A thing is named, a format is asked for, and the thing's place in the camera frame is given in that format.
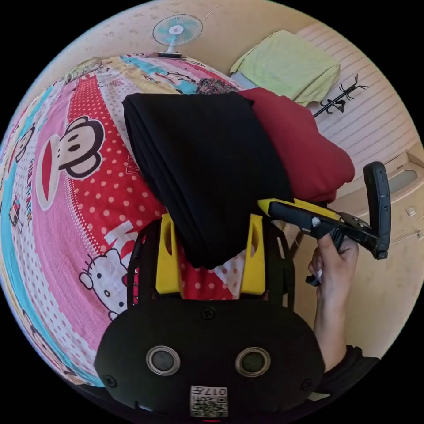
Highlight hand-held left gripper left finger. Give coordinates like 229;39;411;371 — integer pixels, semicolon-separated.
155;213;182;295

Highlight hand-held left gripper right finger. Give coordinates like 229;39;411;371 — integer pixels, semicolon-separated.
239;213;266;295

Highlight black pants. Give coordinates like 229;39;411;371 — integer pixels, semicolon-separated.
122;91;295;269

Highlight person's right forearm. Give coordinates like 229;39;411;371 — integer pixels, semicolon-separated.
313;296;382;403

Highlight person's right hand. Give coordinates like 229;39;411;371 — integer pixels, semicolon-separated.
308;231;360;299

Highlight pile of clothes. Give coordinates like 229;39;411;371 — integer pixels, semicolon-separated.
197;77;356;204

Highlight bed with cartoon printed sheet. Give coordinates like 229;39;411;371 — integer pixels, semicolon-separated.
0;52;253;389

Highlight black coat rack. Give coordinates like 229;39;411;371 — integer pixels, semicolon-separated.
312;74;370;119

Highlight yellow-green cloth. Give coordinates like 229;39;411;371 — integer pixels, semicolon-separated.
229;29;341;107

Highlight white and blue fan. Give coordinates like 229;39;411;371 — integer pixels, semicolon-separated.
152;13;204;59

